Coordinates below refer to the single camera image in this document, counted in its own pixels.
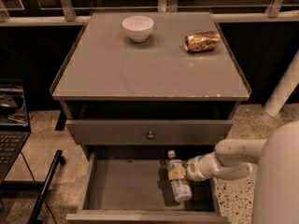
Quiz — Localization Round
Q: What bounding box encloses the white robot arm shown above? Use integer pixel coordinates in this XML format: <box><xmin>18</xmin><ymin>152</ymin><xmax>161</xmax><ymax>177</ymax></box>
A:
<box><xmin>167</xmin><ymin>120</ymin><xmax>299</xmax><ymax>224</ymax></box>

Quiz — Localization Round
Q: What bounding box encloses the grey open middle drawer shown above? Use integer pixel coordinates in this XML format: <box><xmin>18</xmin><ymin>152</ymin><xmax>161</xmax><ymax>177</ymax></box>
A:
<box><xmin>66</xmin><ymin>146</ymin><xmax>231</xmax><ymax>224</ymax></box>

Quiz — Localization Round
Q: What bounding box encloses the white diagonal pole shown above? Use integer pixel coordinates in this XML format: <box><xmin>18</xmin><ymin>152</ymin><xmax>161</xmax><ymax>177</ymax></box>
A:
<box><xmin>263</xmin><ymin>50</ymin><xmax>299</xmax><ymax>117</ymax></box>

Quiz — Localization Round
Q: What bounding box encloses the black laptop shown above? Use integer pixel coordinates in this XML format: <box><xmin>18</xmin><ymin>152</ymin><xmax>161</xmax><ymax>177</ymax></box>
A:
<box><xmin>0</xmin><ymin>79</ymin><xmax>31</xmax><ymax>185</ymax></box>

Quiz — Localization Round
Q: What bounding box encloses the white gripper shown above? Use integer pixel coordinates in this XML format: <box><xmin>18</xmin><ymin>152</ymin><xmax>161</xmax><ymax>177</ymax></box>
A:
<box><xmin>167</xmin><ymin>156</ymin><xmax>206</xmax><ymax>181</ymax></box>

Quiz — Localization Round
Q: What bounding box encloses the black laptop stand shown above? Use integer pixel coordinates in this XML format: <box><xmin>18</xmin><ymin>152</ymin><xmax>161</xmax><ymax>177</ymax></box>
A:
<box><xmin>1</xmin><ymin>150</ymin><xmax>66</xmax><ymax>224</ymax></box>

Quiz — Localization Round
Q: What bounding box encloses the grey drawer cabinet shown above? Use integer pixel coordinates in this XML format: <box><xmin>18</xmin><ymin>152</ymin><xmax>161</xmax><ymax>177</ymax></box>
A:
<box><xmin>50</xmin><ymin>11</ymin><xmax>252</xmax><ymax>224</ymax></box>

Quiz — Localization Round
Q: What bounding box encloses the white ceramic bowl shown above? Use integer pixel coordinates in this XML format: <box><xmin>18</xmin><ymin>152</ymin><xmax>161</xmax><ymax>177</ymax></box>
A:
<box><xmin>121</xmin><ymin>16</ymin><xmax>154</xmax><ymax>42</ymax></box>

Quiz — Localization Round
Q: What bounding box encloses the metal window railing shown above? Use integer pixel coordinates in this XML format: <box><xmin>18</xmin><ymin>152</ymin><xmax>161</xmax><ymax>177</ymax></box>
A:
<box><xmin>0</xmin><ymin>0</ymin><xmax>299</xmax><ymax>26</ymax></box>

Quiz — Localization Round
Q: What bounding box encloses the gold crushed soda can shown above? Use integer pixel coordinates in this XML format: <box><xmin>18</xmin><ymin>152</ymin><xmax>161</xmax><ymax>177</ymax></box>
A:
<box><xmin>184</xmin><ymin>31</ymin><xmax>220</xmax><ymax>52</ymax></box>

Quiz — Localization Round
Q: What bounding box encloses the brass drawer knob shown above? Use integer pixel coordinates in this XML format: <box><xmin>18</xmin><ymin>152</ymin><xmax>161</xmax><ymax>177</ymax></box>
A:
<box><xmin>147</xmin><ymin>131</ymin><xmax>155</xmax><ymax>140</ymax></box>

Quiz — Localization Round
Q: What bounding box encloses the grey top drawer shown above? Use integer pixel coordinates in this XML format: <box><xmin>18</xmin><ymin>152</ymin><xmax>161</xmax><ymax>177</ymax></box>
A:
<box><xmin>66</xmin><ymin>119</ymin><xmax>232</xmax><ymax>146</ymax></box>

